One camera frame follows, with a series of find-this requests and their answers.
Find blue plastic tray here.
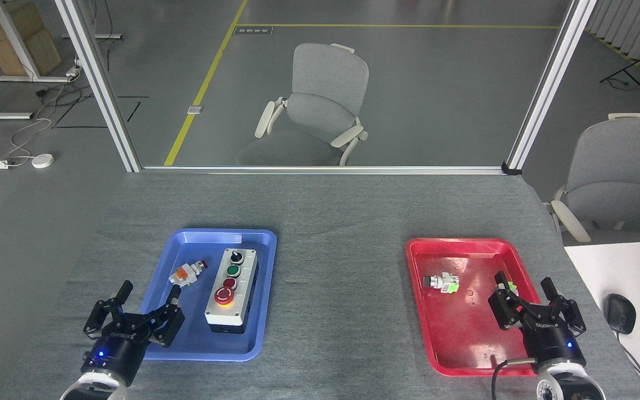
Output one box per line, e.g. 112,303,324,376
127,228,277,362

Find white vertical blinds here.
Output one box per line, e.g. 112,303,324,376
585,0,640,63

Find silver aluminium post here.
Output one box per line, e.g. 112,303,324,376
506,0,599,174
54,0,142,173

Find white side table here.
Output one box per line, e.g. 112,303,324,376
563,239,640,400

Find large cardboard box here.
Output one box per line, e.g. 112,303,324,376
0,28,63,77

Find black push button green switch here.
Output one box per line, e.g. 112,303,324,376
423,273,460,294

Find black computer mouse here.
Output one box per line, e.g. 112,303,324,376
603,293,637,336

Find red push button switch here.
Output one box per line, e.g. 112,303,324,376
168,259,209,288

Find grey office chair white armrests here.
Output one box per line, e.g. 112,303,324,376
236,43,370,167
544,112,640,246

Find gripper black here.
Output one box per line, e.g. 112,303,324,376
81,280,186,387
488,271,587,371

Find white floor cable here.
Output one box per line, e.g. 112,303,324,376
7,102,55,166

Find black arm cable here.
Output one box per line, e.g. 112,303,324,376
491,358,537,400

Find black mouse cable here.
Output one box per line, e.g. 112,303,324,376
617,332,640,400

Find black floor cables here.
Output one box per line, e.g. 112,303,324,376
34,82,94,111

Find silver aluminium rail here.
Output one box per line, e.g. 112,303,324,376
140,165,508,176

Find red plastic tray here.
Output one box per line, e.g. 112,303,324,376
406,238,546,377

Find grey control box with buttons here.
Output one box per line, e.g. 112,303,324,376
204,248,258,335

